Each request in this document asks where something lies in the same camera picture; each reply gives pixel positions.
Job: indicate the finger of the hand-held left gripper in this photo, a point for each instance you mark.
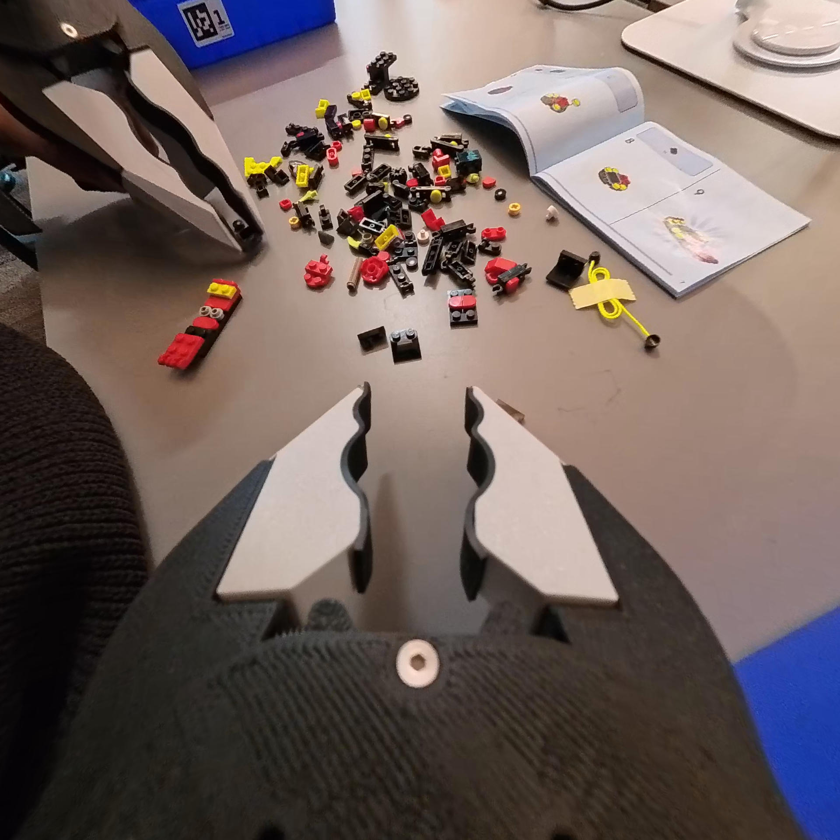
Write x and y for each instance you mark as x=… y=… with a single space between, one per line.
x=177 y=92
x=98 y=124

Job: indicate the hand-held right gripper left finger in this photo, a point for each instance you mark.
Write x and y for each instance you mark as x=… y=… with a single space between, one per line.
x=295 y=518

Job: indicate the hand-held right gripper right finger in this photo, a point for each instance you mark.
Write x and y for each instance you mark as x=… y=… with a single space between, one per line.
x=538 y=525

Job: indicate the long red black lego assembly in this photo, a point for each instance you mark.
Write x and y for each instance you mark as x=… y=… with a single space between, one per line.
x=197 y=328

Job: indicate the pile of lego pieces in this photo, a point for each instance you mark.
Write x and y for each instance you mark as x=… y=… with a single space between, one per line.
x=394 y=203

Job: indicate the small black lego plate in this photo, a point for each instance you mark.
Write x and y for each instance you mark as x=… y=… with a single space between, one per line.
x=372 y=338

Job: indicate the black sloped lego brick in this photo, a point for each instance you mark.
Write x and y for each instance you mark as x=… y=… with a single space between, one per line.
x=405 y=346

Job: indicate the black lego seat piece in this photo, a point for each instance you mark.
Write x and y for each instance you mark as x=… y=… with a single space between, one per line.
x=565 y=270

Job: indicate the blue plastic bin with tag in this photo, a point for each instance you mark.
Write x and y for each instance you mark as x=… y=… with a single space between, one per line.
x=275 y=33

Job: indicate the person's black sweater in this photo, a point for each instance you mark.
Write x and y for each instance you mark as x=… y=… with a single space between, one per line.
x=59 y=525

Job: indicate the light blue instruction booklet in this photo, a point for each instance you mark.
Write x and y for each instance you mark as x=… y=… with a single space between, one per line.
x=656 y=197

